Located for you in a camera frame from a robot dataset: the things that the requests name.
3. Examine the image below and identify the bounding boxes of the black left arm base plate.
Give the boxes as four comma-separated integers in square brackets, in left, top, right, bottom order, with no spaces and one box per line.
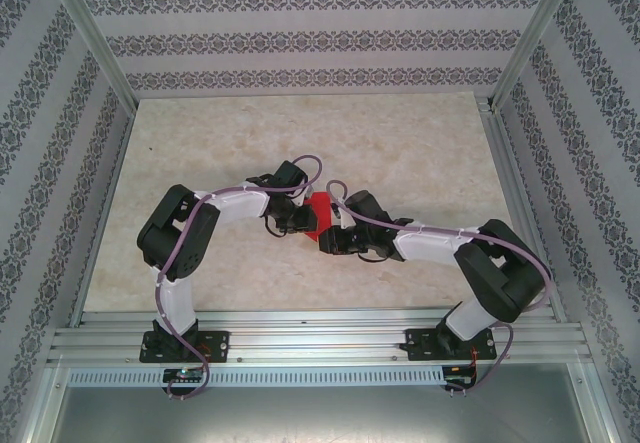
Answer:
[141,329,232,365]

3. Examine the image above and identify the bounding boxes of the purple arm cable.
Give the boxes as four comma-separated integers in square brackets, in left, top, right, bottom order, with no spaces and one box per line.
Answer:
[325,178,554,399]
[155,155,324,402]

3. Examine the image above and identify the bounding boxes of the aluminium mounting rail beam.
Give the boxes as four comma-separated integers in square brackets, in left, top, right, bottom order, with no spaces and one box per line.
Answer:
[47,309,594,365]

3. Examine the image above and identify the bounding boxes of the slotted grey cable duct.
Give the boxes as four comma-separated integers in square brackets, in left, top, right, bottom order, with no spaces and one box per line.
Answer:
[66,366,447,387]

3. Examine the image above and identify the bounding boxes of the thin black left gripper wire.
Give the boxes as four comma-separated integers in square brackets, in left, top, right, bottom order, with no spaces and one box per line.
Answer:
[262,215,292,239]

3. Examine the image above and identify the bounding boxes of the thin black gripper wire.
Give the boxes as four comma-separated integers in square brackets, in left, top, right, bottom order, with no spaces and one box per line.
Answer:
[356,247,402,265]
[262,215,292,239]

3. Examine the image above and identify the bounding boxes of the thin black right gripper wire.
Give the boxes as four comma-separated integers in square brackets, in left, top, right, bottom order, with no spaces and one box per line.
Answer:
[356,247,402,265]

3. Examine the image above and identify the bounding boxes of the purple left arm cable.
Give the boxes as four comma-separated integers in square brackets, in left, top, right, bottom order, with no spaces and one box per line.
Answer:
[155,155,324,402]

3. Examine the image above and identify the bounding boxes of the aluminium frame post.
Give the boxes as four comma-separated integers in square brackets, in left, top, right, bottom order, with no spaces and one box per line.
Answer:
[40,0,140,110]
[490,0,585,110]

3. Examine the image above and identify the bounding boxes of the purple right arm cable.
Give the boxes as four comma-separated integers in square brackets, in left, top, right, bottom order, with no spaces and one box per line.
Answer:
[325,178,554,399]

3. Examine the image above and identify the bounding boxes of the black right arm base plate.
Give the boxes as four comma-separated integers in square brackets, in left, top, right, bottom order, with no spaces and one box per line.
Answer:
[405,327,498,363]

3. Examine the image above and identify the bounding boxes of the grey metal sheet panel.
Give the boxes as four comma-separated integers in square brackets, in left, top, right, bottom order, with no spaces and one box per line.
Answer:
[47,385,604,443]

